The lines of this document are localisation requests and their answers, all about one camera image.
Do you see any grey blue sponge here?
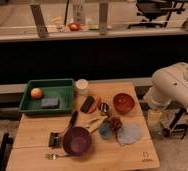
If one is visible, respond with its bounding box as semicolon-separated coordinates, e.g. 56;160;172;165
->
41;98;59;109

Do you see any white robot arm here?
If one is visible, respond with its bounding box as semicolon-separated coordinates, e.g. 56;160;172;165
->
143;62;188;110

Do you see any white cup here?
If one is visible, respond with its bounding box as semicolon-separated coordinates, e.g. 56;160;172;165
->
75;79;89;95

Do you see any orange carrot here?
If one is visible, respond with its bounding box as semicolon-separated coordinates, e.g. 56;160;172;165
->
88;97;101;114

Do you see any small metal cup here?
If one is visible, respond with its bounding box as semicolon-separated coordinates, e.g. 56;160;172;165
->
99;103;109;115

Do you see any black rectangular block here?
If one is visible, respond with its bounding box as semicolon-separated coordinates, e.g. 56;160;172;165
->
80;96;94;113

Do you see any green plastic tray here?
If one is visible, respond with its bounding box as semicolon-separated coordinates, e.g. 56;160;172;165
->
19;78;74;115

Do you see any orange red bowl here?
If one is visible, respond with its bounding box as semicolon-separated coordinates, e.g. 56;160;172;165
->
113;93;135;114

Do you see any cream wooden spatula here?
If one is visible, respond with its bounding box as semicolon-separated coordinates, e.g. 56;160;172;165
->
84;116;106;133

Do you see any brown pine cone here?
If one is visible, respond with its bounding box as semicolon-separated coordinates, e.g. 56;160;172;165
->
108;117;122;132

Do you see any small blue cup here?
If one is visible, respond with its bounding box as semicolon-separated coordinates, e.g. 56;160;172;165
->
99;123;112;139

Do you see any orange peach fruit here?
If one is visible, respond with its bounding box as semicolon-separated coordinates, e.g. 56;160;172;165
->
30;88;43;99

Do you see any purple bowl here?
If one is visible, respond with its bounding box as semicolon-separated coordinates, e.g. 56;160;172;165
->
63;127;92;156

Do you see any light blue cloth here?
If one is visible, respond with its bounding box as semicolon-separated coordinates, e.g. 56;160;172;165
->
116;123;142;145

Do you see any red apple on shelf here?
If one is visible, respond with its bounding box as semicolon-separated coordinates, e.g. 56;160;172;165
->
68;22;80;31

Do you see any silver fork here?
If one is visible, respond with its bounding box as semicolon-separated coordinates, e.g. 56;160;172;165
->
44;152;72;161

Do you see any black clamp tool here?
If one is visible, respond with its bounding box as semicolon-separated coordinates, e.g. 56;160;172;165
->
162;108;188;138

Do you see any black office chair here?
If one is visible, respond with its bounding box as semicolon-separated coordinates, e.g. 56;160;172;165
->
128;0;188;28

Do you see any black chair at left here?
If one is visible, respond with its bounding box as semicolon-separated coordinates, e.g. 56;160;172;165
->
0;133;13;171

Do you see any black handled spatula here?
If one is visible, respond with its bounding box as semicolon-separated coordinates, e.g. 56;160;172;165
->
48;111;78;148

